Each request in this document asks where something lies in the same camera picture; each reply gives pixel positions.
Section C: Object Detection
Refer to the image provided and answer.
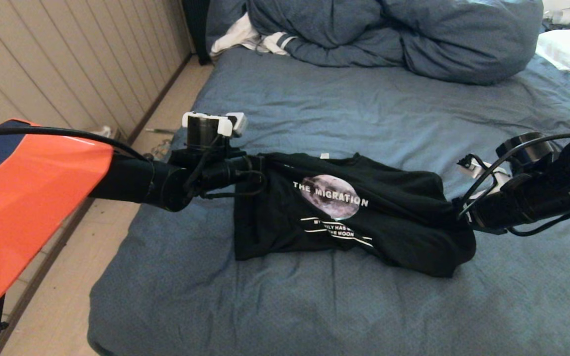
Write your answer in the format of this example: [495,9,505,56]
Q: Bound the black printed t-shirt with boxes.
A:
[233,152,477,278]

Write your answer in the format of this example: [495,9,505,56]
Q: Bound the green patterned slippers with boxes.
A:
[149,140,174,161]

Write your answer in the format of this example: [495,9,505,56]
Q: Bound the bronze trash bin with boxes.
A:
[92,126,122,141]

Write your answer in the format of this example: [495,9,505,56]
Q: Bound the white striped garment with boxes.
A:
[210,12,296,56]

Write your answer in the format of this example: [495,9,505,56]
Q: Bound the black bedside furniture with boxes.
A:
[182,0,212,65]

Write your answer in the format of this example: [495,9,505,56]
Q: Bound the blue bed sheet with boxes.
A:
[87,44,570,356]

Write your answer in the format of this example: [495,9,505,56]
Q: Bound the crumpled blue duvet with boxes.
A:
[206,0,544,86]

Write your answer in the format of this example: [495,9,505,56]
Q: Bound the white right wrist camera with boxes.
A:
[457,154,512,198]

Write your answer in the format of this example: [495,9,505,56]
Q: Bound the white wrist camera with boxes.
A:
[227,112,249,138]
[457,154,512,198]

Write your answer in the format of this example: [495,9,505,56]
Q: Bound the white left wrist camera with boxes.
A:
[227,112,249,138]

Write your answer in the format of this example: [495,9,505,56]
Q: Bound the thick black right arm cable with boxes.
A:
[456,132,570,237]

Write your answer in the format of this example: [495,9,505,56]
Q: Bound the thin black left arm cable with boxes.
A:
[0,126,149,161]

